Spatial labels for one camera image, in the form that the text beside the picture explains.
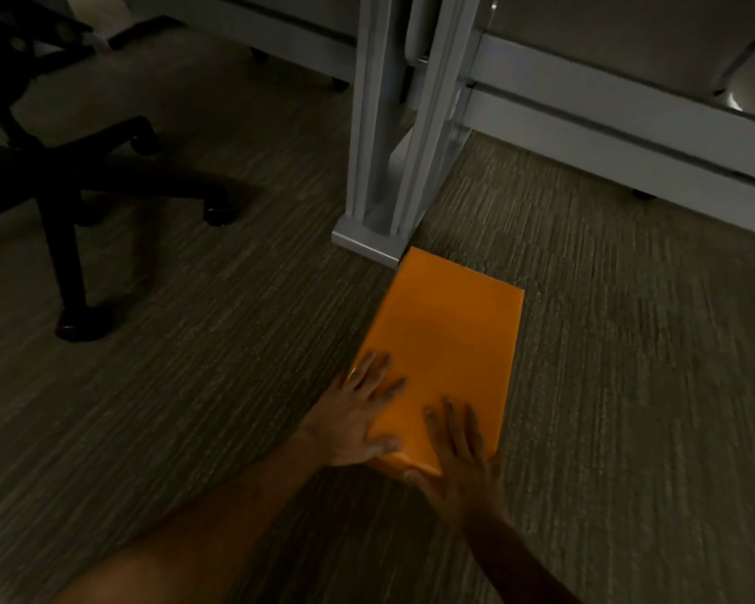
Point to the person's left hand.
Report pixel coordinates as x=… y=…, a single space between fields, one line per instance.
x=346 y=421

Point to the person's right hand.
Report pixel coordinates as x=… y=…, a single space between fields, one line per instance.
x=465 y=478

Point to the person's left little finger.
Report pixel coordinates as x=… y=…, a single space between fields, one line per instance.
x=343 y=378

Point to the person's right thumb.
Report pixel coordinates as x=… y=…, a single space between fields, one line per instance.
x=416 y=476

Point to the person's left thumb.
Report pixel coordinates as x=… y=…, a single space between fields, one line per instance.
x=385 y=446

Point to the person's left middle finger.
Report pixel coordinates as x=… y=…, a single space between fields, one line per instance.
x=375 y=372

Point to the person's right middle finger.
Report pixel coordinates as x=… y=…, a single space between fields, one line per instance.
x=452 y=424

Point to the orange cardboard box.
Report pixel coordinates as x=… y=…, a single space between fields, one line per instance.
x=453 y=333

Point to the person's right forearm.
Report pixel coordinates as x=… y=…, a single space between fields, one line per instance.
x=516 y=566

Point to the person's left forearm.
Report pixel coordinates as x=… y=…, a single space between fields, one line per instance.
x=214 y=534

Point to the black office chair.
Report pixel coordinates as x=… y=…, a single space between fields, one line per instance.
x=56 y=176

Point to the long grey partition panel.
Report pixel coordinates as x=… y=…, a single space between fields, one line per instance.
x=616 y=113

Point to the short grey partition panel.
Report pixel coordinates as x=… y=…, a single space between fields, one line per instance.
x=277 y=31

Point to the grey partition corner post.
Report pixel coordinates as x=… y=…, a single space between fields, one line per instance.
x=390 y=119

